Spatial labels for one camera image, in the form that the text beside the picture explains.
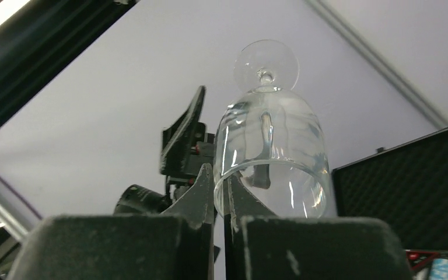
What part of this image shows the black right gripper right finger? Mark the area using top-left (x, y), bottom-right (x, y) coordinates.
top-left (223, 177), bottom-right (413, 279)

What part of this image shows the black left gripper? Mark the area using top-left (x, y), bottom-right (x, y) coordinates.
top-left (159, 86), bottom-right (214, 194)

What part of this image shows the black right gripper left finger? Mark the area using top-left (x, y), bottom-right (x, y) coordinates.
top-left (8, 163), bottom-right (214, 279)

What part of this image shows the clear wine glass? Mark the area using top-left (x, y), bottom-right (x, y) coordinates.
top-left (213, 40), bottom-right (337, 218)

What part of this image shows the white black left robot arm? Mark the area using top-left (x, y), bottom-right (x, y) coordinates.
top-left (114, 86), bottom-right (215, 214)

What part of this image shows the triangular red dice holder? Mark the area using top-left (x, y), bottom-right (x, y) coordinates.
top-left (405, 250), bottom-right (440, 273)

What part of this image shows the black poker chip case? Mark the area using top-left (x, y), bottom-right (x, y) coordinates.
top-left (331, 123), bottom-right (448, 280)

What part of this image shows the blue poker chip row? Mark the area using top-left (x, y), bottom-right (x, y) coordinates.
top-left (428, 258), bottom-right (448, 280)

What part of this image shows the aluminium frame rail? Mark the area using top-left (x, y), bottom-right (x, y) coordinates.
top-left (306, 0), bottom-right (448, 129)

